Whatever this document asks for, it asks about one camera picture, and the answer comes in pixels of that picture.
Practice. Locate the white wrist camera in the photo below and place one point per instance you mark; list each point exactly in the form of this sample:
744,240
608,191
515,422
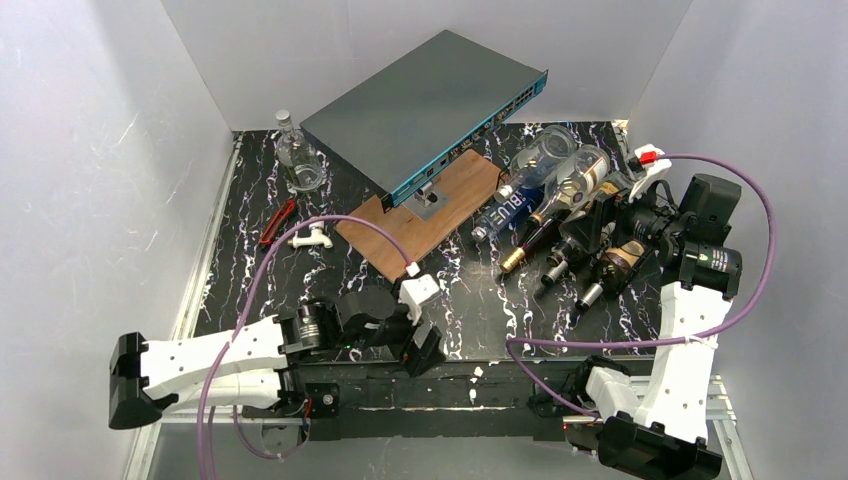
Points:
647,166
417,292

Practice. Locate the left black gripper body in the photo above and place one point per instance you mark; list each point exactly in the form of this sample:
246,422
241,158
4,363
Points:
411,345

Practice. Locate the metal switch stand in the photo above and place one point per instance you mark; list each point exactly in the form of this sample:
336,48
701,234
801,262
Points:
426,201

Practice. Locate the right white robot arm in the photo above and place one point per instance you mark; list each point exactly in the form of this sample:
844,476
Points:
662,434

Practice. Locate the clear round glass bottle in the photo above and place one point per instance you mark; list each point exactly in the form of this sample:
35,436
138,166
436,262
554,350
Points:
302,168

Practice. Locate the red utility knife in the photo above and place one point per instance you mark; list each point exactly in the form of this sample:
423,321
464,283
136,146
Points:
277,221

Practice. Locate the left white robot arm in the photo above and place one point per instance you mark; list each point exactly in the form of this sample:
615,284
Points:
256,365

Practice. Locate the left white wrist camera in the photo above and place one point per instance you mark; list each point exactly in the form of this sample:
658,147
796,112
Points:
417,292

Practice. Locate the silver capped dark wine bottle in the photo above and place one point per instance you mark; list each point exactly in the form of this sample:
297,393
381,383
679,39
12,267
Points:
562,256

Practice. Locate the teal network switch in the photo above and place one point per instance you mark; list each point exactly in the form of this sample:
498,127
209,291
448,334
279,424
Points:
405,124

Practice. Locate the wooden board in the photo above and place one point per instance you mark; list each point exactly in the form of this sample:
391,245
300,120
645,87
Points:
420,225

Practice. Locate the gold capped wine bottle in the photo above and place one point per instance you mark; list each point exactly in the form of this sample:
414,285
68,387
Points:
539,229

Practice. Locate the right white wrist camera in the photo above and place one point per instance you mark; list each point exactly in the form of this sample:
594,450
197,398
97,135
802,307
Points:
647,166

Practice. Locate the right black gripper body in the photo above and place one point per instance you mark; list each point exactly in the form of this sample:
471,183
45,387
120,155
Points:
613,216

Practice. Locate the blue square bottle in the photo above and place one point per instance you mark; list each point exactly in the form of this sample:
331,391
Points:
501,215

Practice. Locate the clear gold label liquor bottle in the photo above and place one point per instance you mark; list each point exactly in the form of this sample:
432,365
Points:
567,189

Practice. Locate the white plastic faucet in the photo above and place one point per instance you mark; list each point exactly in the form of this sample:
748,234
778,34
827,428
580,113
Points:
317,237

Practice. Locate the dark bottle brown label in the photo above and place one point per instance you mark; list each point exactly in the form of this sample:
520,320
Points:
615,269

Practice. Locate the clear silver capped bottle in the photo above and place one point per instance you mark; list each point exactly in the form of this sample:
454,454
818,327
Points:
530,167

